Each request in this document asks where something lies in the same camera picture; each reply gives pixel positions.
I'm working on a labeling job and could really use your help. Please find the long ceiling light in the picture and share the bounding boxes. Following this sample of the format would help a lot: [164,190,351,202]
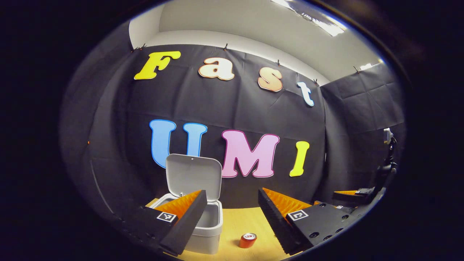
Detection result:
[270,0,345,37]

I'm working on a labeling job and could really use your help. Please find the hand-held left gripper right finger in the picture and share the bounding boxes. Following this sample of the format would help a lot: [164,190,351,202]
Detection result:
[258,187,355,256]

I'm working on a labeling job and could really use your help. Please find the wooden desktop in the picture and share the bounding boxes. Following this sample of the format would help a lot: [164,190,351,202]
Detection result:
[145,198,337,261]

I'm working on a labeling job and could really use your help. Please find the white desktop garbage bin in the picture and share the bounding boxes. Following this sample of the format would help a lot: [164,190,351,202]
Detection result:
[149,154,224,255]

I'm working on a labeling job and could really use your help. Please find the red pop can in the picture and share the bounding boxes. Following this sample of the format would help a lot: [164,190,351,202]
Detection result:
[238,232,258,249]

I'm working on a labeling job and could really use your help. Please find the black backdrop cloth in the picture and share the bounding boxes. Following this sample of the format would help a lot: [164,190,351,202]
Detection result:
[60,22,406,232]

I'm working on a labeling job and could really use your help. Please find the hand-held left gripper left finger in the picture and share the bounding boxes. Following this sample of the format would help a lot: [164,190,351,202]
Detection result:
[125,190,208,256]

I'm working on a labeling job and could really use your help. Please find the small ceiling light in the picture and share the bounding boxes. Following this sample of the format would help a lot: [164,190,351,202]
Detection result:
[358,59,384,71]

